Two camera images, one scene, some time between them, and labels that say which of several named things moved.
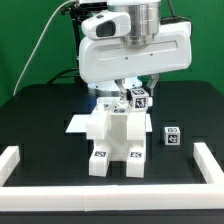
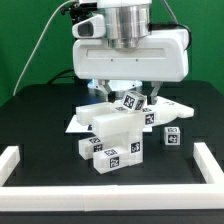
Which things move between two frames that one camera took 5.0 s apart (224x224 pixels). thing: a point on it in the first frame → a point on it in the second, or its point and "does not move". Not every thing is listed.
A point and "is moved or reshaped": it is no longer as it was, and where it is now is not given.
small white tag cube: x=99 y=161 → x=87 y=147
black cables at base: x=72 y=76 does not move
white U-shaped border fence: x=164 y=197 does not move
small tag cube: x=135 y=165 → x=110 y=160
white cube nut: x=172 y=135 does not move
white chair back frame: x=113 y=113 is moved or reshaped
